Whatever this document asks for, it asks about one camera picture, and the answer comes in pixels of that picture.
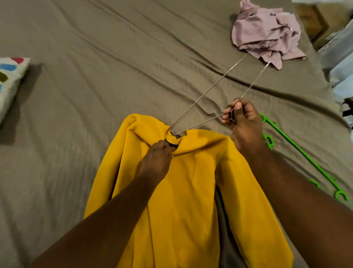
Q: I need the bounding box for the person's right forearm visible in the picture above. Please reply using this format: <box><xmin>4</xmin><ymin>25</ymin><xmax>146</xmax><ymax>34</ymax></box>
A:
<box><xmin>243</xmin><ymin>145</ymin><xmax>353</xmax><ymax>268</ymax></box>

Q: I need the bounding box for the person's right hand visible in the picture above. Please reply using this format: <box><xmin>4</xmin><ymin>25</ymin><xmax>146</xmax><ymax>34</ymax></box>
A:
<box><xmin>221</xmin><ymin>98</ymin><xmax>267</xmax><ymax>159</ymax></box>

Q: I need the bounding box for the pile of coloured plastic hangers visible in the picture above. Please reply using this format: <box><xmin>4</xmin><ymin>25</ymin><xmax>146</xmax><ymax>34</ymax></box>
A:
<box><xmin>258</xmin><ymin>113</ymin><xmax>350</xmax><ymax>204</ymax></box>

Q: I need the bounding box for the person's left forearm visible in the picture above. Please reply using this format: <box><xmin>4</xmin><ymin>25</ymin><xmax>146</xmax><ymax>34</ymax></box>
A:
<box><xmin>28</xmin><ymin>174</ymin><xmax>161</xmax><ymax>268</ymax></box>

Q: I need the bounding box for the person's left hand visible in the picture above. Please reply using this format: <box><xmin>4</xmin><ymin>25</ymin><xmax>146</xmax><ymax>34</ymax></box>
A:
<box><xmin>135</xmin><ymin>138</ymin><xmax>179</xmax><ymax>190</ymax></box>

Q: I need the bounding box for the pink and yellow garment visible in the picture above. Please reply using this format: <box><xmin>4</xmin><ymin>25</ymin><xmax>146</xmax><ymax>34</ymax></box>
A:
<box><xmin>82</xmin><ymin>113</ymin><xmax>296</xmax><ymax>268</ymax></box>

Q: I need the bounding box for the bed with taupe sheet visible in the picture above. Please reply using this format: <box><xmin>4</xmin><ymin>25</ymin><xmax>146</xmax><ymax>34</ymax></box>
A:
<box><xmin>0</xmin><ymin>0</ymin><xmax>353</xmax><ymax>268</ymax></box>

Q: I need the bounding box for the metal wire hanger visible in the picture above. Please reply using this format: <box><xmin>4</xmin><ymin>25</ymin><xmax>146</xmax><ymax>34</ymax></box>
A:
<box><xmin>169</xmin><ymin>52</ymin><xmax>272</xmax><ymax>139</ymax></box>

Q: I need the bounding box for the colourful leaf print pillow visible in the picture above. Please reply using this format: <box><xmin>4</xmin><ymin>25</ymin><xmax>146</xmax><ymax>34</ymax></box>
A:
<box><xmin>0</xmin><ymin>56</ymin><xmax>32</xmax><ymax>126</ymax></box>

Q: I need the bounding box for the cardboard box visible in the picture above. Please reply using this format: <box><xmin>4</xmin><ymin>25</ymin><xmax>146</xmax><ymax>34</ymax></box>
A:
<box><xmin>295</xmin><ymin>2</ymin><xmax>333</xmax><ymax>44</ymax></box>

